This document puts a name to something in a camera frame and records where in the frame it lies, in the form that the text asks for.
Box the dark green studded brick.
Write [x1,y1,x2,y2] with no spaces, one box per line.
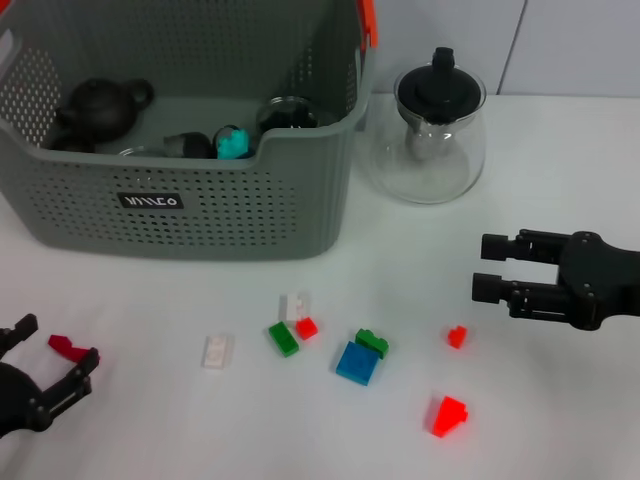
[354,328,390,360]

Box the steel tea strainer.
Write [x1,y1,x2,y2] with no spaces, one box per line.
[403,119,454,162]

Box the black clay teapot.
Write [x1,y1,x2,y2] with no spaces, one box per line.
[53,77,155,143]

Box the teal brick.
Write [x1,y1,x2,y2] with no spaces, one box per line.
[215,127,251,160]

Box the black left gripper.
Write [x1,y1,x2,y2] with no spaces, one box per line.
[0,313,100,437]

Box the blue square brick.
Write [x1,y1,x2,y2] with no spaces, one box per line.
[334,340,381,387]

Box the clear glass teapot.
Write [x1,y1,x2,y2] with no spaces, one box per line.
[368,64,489,205]

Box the black teapot lid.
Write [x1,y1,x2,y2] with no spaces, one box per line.
[397,47,487,125]

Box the dark red curved brick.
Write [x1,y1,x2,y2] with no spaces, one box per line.
[48,333,94,364]

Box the white flat plate brick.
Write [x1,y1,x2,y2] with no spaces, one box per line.
[201,333,235,371]

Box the red slope brick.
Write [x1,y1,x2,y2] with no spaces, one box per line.
[428,395,470,440]

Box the grey-green perforated storage bin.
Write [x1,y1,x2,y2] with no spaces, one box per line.
[0,0,379,264]

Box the white tall brick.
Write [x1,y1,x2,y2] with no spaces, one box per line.
[278,292,311,324]

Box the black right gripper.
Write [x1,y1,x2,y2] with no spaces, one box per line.
[472,228,640,332]

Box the green flat brick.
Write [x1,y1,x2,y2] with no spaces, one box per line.
[268,322,300,359]

